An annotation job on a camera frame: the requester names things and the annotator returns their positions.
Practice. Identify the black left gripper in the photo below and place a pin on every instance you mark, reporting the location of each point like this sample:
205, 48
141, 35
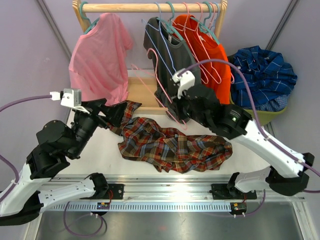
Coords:
115, 113

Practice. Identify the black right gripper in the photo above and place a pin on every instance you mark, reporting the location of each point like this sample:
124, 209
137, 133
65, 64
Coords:
180, 102

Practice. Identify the red brown plaid shirt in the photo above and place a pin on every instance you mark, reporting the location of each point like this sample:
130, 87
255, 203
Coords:
167, 148

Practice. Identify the blue plaid shirt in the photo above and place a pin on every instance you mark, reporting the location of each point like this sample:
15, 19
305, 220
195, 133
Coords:
267, 74

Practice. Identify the light blue wire hanger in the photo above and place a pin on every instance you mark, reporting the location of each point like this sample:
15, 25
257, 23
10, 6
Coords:
156, 37

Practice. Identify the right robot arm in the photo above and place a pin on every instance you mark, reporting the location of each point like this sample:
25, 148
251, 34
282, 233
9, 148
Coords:
286, 173

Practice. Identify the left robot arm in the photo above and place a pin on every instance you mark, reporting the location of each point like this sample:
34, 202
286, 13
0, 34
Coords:
23, 201

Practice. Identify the orange t-shirt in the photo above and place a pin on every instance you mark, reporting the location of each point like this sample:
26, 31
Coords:
214, 75

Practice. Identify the pink shirt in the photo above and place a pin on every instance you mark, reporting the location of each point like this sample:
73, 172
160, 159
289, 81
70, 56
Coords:
98, 62

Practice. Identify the dark grey shirt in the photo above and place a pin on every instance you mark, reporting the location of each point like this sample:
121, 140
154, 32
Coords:
183, 58

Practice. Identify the teal hanger with orange shirt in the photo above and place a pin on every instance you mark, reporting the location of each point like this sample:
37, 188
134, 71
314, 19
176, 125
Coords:
207, 26

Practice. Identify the teal hanger with grey shirt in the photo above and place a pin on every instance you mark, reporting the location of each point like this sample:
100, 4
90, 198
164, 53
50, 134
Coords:
169, 24

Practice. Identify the blue checked shirt in basket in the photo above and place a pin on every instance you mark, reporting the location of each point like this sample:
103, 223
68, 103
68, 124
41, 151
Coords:
274, 105

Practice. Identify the teal hanger with pink shirt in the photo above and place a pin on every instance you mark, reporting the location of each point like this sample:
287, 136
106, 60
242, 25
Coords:
88, 24

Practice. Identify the pink hanger at rack end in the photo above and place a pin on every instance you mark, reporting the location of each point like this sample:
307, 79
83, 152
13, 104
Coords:
215, 11

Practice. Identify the blue hanger at rack end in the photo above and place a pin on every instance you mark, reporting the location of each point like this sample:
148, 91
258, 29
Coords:
217, 15

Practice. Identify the wooden clothes rack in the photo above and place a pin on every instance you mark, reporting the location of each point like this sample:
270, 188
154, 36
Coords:
141, 85

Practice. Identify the green laundry basket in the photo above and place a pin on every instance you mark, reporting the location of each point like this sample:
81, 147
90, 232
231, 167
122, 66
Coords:
265, 117

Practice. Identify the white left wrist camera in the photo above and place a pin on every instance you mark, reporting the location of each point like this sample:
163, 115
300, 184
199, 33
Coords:
70, 98

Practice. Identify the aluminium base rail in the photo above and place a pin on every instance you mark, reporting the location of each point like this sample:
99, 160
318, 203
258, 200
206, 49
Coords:
144, 194

